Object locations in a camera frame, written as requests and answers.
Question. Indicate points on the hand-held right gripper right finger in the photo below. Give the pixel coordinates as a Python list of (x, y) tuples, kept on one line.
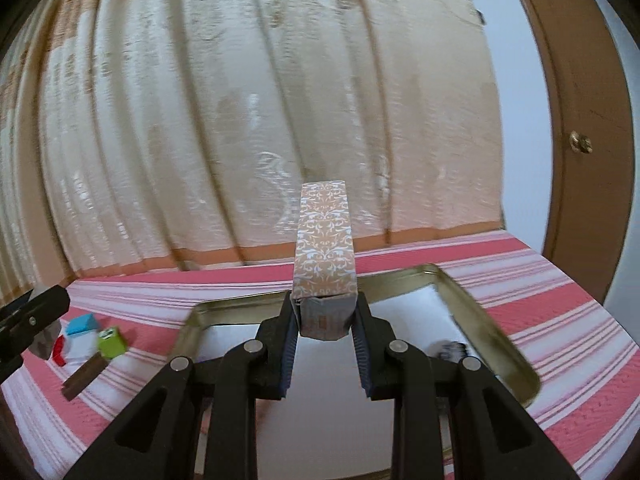
[(361, 352)]

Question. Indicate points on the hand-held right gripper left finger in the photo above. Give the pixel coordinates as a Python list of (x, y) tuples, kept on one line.
[(287, 347)]

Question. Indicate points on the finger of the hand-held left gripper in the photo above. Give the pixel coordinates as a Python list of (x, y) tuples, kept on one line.
[(40, 310)]

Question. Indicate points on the red small block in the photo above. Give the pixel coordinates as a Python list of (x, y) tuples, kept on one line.
[(58, 352)]

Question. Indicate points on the dark brown bar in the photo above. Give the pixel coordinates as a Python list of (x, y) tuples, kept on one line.
[(82, 377)]

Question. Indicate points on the green soccer print block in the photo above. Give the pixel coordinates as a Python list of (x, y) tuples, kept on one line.
[(112, 344)]

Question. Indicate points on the orange white patterned box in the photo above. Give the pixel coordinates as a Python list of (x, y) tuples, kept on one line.
[(322, 260)]

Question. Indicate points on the gold metal tin tray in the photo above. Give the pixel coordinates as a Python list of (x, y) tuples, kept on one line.
[(480, 325)]

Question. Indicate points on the pale plastic bottle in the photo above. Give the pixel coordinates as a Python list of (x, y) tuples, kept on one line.
[(46, 346)]

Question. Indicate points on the blue toy block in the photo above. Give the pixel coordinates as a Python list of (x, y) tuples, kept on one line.
[(82, 325)]

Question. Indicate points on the white small box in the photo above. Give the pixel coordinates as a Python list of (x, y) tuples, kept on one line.
[(82, 347)]

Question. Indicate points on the dark patterned small object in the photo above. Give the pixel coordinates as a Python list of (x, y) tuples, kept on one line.
[(450, 350)]

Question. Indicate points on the pink striped bed cover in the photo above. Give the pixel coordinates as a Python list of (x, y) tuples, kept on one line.
[(550, 310)]

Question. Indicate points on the cream patterned curtain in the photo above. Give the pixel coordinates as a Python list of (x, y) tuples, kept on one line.
[(225, 110)]

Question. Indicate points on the brass door knob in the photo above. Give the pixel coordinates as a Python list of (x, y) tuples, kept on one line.
[(580, 142)]

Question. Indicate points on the brown wooden door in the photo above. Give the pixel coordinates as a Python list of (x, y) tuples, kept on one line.
[(575, 85)]

